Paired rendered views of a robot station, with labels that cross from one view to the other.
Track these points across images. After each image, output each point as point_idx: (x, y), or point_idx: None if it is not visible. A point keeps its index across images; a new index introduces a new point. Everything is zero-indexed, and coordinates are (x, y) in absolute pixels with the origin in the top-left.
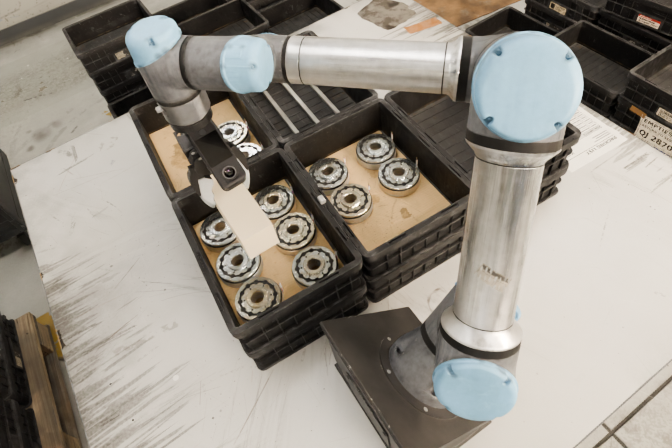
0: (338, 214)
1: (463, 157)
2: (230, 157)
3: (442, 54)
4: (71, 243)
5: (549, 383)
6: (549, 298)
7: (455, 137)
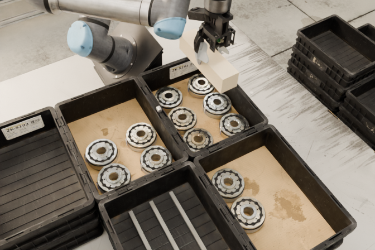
0: (148, 100)
1: (46, 172)
2: (195, 11)
3: None
4: (370, 176)
5: (59, 78)
6: None
7: (43, 192)
